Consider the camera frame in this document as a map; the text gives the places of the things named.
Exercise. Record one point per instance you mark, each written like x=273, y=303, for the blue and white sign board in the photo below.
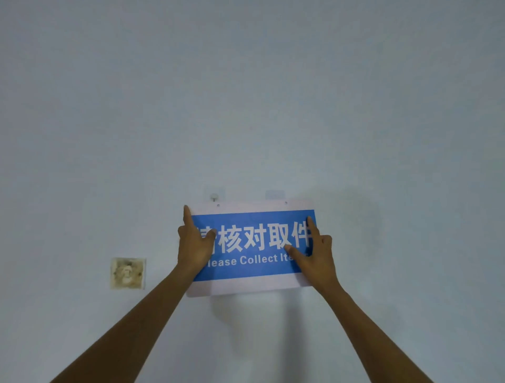
x=252, y=248

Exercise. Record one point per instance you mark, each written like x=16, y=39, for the clear adhesive wall hook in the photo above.
x=214, y=196
x=275, y=194

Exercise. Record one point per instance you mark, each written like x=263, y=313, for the person's left forearm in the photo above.
x=126, y=331

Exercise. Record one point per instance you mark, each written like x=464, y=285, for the person's right thumb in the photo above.
x=296, y=251

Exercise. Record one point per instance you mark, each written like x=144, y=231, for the person's left thumb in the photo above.
x=208, y=238

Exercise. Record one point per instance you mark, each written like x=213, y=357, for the person's left hand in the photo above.
x=193, y=248

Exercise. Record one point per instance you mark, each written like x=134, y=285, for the dirty square wall socket box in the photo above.
x=127, y=273

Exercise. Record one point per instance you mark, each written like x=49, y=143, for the person's right hand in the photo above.
x=317, y=262

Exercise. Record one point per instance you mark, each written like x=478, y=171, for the person's right forearm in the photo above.
x=367, y=335

